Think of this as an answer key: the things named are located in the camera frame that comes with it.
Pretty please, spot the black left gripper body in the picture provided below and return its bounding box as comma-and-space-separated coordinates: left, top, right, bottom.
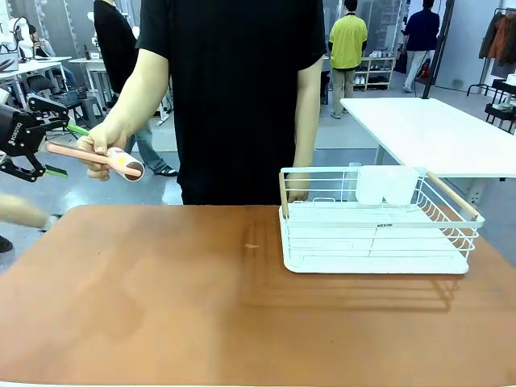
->
0, 105, 46, 158

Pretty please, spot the pink lint roller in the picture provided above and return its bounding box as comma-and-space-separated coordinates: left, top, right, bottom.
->
44, 140, 146, 182

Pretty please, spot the person's left forearm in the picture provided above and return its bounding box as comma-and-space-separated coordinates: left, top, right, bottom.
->
292, 66, 326, 195

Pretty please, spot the person's right forearm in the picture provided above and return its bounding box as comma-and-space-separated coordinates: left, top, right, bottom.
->
102, 47, 170, 140

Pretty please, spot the person's right hand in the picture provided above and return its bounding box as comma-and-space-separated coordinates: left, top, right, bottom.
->
76, 119, 136, 181

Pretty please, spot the person's left hand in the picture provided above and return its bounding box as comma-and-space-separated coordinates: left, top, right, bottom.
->
285, 188, 310, 204

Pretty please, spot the white background desk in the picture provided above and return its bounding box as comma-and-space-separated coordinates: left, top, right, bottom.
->
0, 56, 74, 110

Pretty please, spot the seated bystander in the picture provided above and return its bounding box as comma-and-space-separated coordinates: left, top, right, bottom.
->
27, 23, 77, 88

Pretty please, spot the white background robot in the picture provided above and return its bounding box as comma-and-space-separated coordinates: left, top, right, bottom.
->
0, 15, 34, 64

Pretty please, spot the bystander in black top and jeans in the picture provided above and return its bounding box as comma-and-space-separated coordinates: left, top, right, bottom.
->
93, 0, 179, 177

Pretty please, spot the person's black-shirted torso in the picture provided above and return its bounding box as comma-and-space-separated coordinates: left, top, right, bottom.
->
135, 0, 327, 206

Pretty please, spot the bystander in yellow shirt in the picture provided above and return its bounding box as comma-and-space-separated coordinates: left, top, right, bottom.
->
327, 0, 368, 120

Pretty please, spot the wooden shoe shelf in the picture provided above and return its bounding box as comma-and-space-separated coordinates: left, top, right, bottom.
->
352, 56, 398, 92

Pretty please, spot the white plastic utensil holder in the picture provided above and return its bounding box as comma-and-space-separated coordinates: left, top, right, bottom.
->
354, 164, 420, 208

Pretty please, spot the bystander in dark blue jacket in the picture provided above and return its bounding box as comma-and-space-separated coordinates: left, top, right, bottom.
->
402, 0, 441, 94

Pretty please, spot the white background table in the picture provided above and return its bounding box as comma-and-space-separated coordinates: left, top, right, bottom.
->
339, 96, 516, 210

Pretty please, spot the black slanted pole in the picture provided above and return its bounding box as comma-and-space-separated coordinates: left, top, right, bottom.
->
421, 0, 456, 100

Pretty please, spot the black utility cart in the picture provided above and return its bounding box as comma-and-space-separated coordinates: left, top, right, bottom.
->
483, 78, 516, 135

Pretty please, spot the black clothes rack with jackets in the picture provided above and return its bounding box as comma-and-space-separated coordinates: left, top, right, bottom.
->
466, 6, 516, 98

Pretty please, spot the white wire dish rack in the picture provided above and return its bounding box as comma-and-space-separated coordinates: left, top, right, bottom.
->
277, 164, 486, 276

